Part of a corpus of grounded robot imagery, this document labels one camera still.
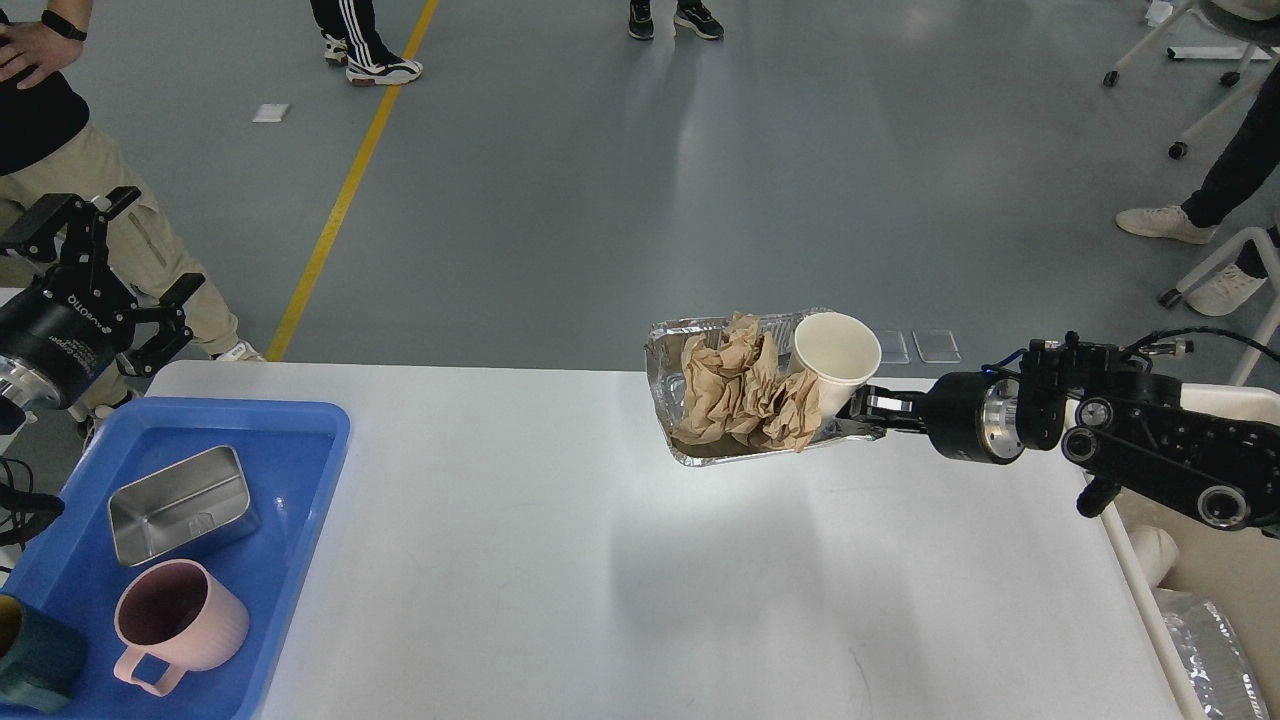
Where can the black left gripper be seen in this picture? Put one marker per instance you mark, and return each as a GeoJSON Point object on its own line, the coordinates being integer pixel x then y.
{"type": "Point", "coordinates": [56, 343]}

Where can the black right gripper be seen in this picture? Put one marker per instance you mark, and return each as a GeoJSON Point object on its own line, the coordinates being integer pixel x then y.
{"type": "Point", "coordinates": [968, 416]}

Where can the cream paper cup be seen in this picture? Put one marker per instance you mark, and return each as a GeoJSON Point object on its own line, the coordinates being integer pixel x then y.
{"type": "Point", "coordinates": [843, 352]}

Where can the brown paper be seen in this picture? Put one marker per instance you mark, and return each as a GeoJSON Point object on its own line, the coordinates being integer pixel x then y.
{"type": "Point", "coordinates": [737, 391]}

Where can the square stainless steel tray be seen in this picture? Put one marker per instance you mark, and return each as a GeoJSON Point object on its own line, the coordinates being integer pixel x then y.
{"type": "Point", "coordinates": [191, 508]}

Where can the aluminium foil tray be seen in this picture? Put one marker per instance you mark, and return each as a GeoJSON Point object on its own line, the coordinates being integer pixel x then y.
{"type": "Point", "coordinates": [665, 375]}

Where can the pink mug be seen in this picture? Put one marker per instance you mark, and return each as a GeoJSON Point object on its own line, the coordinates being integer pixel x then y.
{"type": "Point", "coordinates": [177, 612]}

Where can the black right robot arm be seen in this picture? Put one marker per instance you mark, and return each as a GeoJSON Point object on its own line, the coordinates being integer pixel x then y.
{"type": "Point", "coordinates": [1108, 413]}

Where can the clear floor plate left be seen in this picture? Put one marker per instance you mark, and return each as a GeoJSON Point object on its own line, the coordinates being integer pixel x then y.
{"type": "Point", "coordinates": [894, 349]}

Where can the clear floor plate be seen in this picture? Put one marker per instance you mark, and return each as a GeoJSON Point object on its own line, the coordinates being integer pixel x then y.
{"type": "Point", "coordinates": [936, 346]}
{"type": "Point", "coordinates": [894, 349]}

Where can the clear floor plate right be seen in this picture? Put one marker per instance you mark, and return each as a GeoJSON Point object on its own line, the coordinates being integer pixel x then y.
{"type": "Point", "coordinates": [936, 346]}

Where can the blue plastic tray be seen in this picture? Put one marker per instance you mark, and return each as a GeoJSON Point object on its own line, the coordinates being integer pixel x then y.
{"type": "Point", "coordinates": [291, 454]}

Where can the white chair leg right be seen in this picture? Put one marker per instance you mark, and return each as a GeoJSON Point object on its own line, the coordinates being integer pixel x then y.
{"type": "Point", "coordinates": [1216, 289]}

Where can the white cup inside bin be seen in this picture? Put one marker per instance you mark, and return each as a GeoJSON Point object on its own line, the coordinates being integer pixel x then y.
{"type": "Point", "coordinates": [1156, 553]}

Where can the person in striped track pants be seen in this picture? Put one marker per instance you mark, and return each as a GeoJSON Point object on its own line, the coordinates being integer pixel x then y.
{"type": "Point", "coordinates": [352, 40]}

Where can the beige plastic bin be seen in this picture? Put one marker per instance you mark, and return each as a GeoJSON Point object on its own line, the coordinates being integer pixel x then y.
{"type": "Point", "coordinates": [1239, 571]}

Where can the person in dark trousers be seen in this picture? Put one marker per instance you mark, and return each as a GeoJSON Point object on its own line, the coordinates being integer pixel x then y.
{"type": "Point", "coordinates": [1249, 159]}

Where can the teal cup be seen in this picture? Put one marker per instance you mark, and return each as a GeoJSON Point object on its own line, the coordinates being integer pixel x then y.
{"type": "Point", "coordinates": [40, 657]}

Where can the foil tray inside bin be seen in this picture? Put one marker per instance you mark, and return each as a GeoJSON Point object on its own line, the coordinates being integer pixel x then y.
{"type": "Point", "coordinates": [1224, 681]}

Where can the person in black sneakers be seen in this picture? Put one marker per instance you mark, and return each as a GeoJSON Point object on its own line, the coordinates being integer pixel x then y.
{"type": "Point", "coordinates": [693, 15]}

